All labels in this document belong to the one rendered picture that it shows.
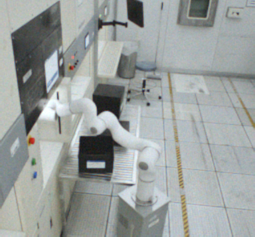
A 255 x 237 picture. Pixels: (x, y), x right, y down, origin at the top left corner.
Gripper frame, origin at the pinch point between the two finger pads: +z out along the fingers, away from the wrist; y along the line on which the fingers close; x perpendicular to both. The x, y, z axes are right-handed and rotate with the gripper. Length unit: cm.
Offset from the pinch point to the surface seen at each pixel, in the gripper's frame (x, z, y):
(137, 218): -53, -99, -37
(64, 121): -13.6, -31.5, 16.8
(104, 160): -33, -68, -2
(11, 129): 34, -36, -75
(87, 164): -37, -55, -5
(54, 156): -34.5, -28.4, -3.1
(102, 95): -20, -50, 84
